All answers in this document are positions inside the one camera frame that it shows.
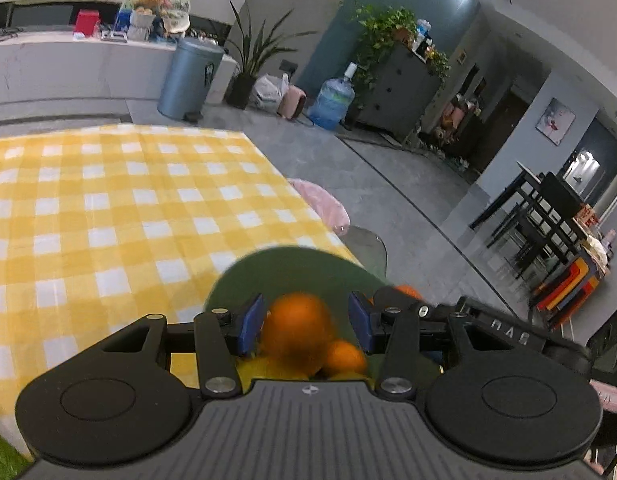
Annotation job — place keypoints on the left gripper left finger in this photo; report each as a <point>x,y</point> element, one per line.
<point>216,337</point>

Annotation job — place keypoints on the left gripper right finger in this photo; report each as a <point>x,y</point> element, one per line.
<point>404,372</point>

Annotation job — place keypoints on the orange fruit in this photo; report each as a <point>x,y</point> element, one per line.
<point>297,332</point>
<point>344,357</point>

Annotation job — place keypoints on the transparent acrylic chair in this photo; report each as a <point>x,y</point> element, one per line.
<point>368,248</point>

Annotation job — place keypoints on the green colander bowl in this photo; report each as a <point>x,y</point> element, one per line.
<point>277,271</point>

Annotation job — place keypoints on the pink fluffy stool cushion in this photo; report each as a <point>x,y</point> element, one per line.
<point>328,208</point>

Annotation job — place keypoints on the colourful stacked stools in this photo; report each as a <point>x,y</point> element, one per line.
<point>559,299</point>

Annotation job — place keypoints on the black dining table chairs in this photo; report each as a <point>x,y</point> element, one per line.
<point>543,215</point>

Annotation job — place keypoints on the yellow checkered tablecloth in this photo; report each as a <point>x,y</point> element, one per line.
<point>101,225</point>

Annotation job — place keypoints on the dark grey drawer cabinet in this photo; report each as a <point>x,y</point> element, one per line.
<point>404,87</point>

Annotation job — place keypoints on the blue water jug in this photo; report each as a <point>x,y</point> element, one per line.
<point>333,100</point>

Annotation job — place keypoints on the pink small heater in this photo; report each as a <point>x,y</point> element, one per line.
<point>292,103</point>

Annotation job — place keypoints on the white plastic bag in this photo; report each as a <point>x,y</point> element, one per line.
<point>268,92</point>

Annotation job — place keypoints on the leafy pothos plant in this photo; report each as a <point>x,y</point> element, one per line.
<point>382,28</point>

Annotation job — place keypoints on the blue-grey pedal trash bin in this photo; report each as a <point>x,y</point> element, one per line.
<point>188,82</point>

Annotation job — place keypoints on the potted green leaf plant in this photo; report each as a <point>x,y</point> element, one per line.
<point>254,49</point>

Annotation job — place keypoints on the teddy bear gift display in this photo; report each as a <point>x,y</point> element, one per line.
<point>153,20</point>

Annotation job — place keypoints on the white TV cabinet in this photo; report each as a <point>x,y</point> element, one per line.
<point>39,69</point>

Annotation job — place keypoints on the red box on cabinet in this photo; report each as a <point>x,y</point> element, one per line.
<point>86,22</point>

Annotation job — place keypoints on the wall picture red flower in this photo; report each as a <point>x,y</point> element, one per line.
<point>555,121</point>

